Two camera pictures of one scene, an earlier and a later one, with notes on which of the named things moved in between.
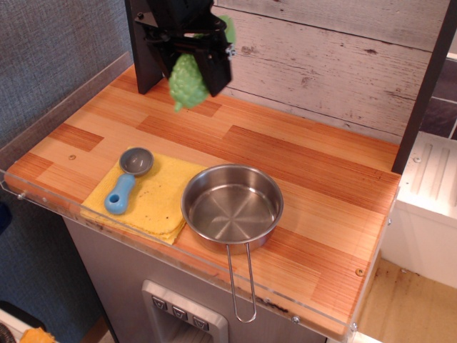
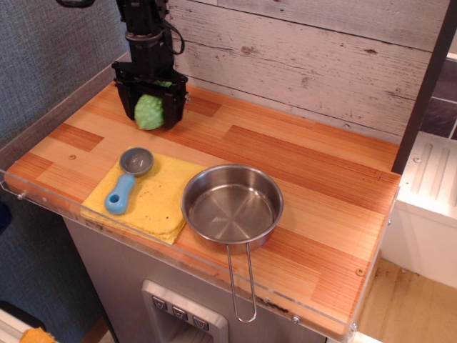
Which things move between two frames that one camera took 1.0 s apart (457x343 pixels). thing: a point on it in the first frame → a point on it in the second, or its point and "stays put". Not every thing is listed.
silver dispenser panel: x=170 y=316 stays put
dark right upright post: x=416 y=121 stays put
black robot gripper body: x=184 y=26 → x=151 y=69
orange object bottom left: x=37 y=335 stays put
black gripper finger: x=216 y=66 → x=173 y=108
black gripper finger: x=167 y=52 → x=129 y=96
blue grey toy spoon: x=135 y=161 stays put
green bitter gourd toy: x=187 y=86 → x=148 y=108
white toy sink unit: x=422 y=234 stays put
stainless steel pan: x=233 y=209 stays put
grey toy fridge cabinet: x=146 y=295 stays put
